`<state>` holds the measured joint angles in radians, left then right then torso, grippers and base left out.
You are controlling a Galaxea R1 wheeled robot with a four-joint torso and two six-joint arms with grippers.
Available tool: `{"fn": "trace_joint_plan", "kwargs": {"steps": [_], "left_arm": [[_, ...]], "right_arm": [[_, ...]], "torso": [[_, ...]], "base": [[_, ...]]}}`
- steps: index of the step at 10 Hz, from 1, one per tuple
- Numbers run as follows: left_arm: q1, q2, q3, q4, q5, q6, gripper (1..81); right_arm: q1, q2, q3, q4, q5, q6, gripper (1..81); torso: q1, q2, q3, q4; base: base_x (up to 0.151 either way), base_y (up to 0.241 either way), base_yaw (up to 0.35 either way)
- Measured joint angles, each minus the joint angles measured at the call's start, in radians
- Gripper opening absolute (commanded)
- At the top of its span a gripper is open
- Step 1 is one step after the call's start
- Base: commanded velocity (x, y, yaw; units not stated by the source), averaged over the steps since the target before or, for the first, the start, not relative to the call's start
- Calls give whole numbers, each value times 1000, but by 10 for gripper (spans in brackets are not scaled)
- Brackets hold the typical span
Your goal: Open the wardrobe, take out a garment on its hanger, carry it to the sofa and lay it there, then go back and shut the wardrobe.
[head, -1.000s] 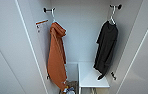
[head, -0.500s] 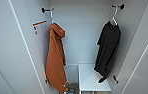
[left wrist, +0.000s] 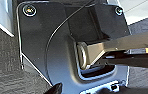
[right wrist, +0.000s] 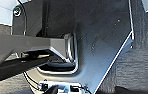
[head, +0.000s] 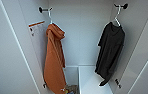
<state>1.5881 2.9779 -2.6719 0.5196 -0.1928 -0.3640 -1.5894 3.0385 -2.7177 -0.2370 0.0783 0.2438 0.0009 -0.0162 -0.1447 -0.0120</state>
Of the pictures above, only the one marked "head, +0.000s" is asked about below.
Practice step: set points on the white wardrobe door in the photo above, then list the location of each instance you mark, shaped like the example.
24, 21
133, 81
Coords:
145, 60
10, 50

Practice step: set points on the white wardrobe body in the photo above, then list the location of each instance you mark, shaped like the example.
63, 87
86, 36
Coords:
83, 33

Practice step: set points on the orange hanging garment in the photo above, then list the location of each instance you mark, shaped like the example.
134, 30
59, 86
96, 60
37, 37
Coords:
53, 60

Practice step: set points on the black hanging garment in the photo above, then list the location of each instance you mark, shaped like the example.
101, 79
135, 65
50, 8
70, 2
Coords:
110, 50

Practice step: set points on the white inner shelf unit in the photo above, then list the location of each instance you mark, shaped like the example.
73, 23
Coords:
93, 80

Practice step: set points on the white hanger with orange garment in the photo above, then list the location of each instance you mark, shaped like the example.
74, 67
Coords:
50, 18

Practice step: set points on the woven brown basket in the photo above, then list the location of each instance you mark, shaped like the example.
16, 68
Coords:
71, 90

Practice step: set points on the orange label strip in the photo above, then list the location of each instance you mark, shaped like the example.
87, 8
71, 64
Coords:
36, 23

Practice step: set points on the black wardrobe hook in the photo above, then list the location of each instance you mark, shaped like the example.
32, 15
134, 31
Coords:
121, 6
45, 9

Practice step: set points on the small black door latch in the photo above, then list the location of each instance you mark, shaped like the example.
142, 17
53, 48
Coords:
118, 83

